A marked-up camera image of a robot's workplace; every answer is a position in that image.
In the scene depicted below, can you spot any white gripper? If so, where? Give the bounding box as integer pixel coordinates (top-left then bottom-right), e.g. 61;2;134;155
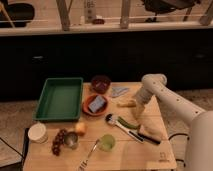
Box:
132;86;153;121

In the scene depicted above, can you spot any yellow banana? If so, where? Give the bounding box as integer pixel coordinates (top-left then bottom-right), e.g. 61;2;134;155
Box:
117;100;136;107

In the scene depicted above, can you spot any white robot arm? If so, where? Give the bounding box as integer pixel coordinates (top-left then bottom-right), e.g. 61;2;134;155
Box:
134;74;213;171

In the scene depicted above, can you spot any green plastic cup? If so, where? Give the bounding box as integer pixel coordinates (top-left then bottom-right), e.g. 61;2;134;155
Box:
98;134;115;152

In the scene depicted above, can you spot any small metal cup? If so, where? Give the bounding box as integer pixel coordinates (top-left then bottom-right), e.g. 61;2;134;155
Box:
64;132;78;149

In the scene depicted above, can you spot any white paper cup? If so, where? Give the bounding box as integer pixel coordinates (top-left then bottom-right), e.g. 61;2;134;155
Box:
28;123;48;143

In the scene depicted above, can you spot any grey folded cloth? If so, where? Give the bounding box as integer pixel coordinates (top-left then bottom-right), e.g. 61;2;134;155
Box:
111;87;129;98

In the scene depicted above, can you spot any wooden brush block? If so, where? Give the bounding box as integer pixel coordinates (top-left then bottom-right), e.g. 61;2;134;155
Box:
138;125;162;142

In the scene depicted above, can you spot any black white spatula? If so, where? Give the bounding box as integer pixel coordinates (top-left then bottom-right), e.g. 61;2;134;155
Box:
105;114;144;143

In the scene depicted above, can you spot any blue sponge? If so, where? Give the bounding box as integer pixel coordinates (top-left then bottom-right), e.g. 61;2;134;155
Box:
89;96;106;113

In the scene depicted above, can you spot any dark red bowl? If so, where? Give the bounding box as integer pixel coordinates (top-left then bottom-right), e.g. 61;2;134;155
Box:
91;75;111;94

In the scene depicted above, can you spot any orange bowl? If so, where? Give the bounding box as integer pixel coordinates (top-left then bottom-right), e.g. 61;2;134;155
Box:
82;94;108;116

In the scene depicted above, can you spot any small orange fruit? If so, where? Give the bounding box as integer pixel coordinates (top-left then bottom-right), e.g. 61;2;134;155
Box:
75;122;87;136

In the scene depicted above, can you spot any green plastic tray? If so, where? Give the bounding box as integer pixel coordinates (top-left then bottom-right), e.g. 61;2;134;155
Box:
34;77;83;122

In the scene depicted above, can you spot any metal fork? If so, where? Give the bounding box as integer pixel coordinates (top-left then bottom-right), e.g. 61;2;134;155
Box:
78;139;100;171

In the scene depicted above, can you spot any bunch of red grapes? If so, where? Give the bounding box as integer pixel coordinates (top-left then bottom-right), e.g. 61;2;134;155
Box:
51;129;67;156

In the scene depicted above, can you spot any black office chair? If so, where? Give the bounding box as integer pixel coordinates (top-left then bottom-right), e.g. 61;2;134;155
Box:
141;0;201;22

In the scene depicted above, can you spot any black chair left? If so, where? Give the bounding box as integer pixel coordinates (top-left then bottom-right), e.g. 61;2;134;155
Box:
0;0;35;28

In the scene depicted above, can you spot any green handled peeler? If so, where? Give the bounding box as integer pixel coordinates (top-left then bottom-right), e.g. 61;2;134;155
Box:
118;116;140;130

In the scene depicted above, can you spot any black cable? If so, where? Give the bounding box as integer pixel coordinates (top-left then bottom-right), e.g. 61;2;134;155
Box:
168;132;190;168

